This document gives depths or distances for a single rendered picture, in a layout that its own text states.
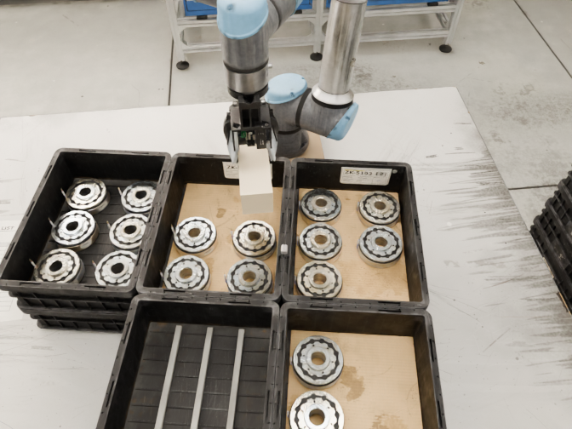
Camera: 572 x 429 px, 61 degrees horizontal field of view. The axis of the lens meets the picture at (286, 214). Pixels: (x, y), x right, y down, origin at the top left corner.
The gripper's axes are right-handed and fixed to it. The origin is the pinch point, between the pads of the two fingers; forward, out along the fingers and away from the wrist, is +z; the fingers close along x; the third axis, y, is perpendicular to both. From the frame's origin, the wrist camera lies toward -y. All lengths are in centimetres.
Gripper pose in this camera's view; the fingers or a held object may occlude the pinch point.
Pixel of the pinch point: (253, 155)
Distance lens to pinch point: 100.4
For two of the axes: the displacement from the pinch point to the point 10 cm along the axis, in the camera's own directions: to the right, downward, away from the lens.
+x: 9.9, -0.8, 0.6
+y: 1.0, 7.9, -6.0
